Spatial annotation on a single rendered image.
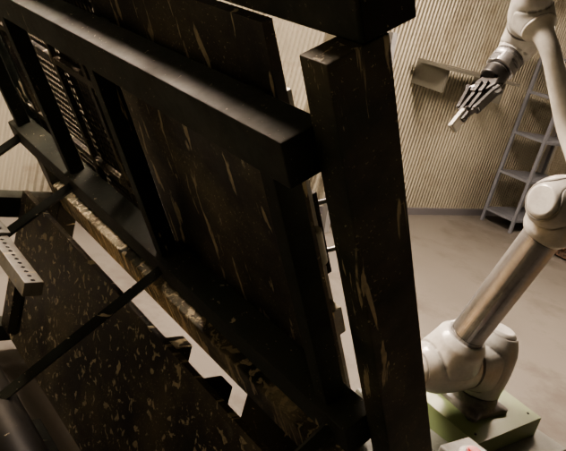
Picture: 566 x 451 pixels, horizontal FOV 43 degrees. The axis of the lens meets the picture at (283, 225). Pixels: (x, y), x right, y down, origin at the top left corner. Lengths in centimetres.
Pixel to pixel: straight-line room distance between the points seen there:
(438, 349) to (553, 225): 50
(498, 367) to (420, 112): 547
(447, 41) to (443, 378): 572
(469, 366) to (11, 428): 121
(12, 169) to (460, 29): 461
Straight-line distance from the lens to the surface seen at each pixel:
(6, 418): 192
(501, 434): 232
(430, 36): 729
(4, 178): 515
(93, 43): 153
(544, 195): 181
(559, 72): 207
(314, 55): 95
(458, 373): 209
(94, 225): 283
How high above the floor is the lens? 184
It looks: 17 degrees down
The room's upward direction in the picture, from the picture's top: 16 degrees clockwise
